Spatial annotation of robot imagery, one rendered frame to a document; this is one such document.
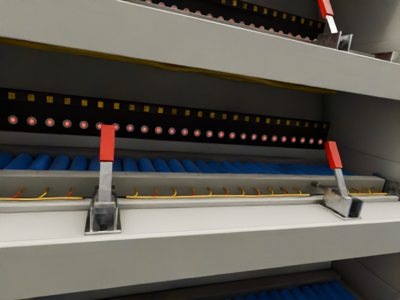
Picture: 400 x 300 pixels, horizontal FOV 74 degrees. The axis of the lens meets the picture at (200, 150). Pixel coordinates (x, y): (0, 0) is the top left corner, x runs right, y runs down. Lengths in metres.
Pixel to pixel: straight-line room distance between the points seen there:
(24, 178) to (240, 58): 0.24
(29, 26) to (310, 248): 0.33
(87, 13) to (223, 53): 0.13
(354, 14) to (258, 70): 0.35
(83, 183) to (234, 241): 0.16
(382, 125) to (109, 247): 0.45
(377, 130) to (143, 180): 0.40
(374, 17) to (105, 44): 0.47
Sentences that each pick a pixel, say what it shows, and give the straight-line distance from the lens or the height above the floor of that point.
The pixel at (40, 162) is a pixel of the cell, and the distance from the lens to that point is 0.35.
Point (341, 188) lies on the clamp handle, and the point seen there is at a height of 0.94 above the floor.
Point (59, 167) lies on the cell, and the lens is 0.33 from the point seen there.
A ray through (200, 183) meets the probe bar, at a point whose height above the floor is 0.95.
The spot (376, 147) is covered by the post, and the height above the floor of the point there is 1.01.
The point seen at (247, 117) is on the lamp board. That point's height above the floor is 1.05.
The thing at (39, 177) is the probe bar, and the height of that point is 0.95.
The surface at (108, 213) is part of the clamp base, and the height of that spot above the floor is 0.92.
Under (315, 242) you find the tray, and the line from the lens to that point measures 0.32.
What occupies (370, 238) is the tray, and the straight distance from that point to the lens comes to 0.38.
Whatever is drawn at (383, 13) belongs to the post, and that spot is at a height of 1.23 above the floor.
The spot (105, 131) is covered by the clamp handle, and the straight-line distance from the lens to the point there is 0.25.
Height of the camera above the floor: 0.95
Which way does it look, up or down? 7 degrees up
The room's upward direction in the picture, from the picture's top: straight up
